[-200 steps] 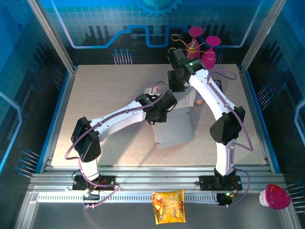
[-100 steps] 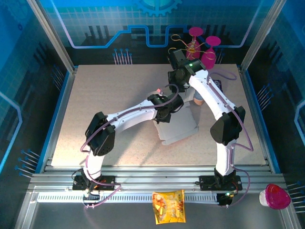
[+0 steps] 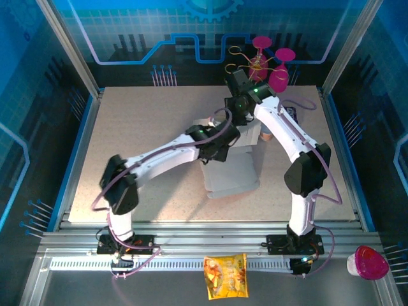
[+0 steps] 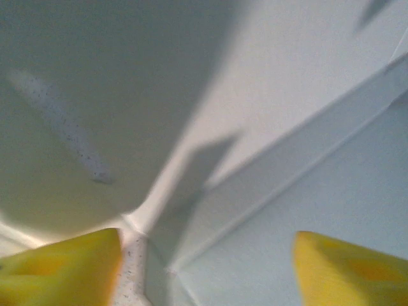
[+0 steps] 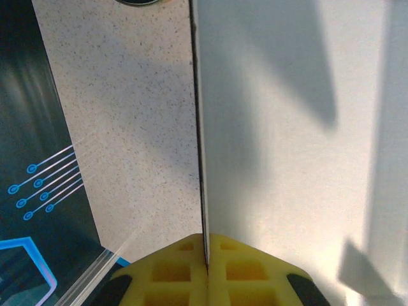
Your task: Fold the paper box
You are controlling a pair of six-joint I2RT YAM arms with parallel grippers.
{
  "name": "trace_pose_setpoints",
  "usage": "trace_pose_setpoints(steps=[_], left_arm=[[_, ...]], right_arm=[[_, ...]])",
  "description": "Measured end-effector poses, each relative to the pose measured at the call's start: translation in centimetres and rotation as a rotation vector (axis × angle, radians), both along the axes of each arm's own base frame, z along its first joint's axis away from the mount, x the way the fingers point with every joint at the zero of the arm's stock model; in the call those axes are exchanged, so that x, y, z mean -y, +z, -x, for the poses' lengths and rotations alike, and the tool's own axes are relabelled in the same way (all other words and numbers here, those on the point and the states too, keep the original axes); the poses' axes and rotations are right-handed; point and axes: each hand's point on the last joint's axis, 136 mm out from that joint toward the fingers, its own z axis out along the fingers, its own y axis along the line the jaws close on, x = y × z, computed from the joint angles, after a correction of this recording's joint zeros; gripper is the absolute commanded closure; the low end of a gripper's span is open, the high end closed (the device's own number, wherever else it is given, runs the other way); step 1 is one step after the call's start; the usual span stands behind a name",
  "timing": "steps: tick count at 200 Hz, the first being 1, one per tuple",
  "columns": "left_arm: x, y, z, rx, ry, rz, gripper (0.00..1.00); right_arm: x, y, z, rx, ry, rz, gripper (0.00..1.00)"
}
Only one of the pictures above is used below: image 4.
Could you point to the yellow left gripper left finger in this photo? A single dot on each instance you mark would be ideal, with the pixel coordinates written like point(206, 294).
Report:
point(57, 277)

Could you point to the pink paper box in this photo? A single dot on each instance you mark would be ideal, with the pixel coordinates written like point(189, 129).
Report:
point(287, 95)

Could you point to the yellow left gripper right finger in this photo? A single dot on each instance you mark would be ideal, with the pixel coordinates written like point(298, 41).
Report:
point(354, 277)

